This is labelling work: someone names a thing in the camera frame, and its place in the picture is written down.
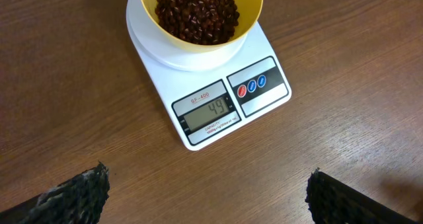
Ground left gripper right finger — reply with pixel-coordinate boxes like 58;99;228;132
305;169;416;224

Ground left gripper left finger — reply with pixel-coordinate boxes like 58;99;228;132
1;163;110;224

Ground white digital kitchen scale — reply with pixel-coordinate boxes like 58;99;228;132
126;0;291;151

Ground pale yellow plastic bowl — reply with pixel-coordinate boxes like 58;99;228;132
140;0;263;52

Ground red beans in bowl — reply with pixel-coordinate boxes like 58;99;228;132
155;0;240;45

